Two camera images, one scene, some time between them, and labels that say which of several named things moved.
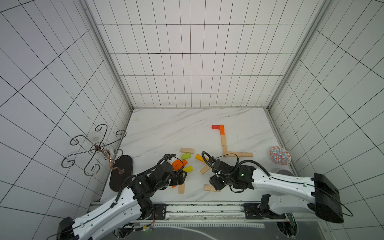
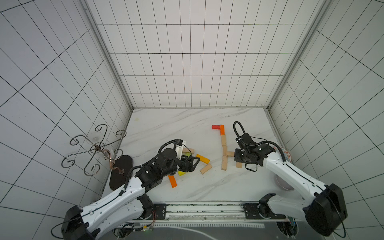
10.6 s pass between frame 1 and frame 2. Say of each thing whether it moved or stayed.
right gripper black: moved
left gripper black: moved
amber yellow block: stayed
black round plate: stayed
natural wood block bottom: moved
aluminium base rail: stayed
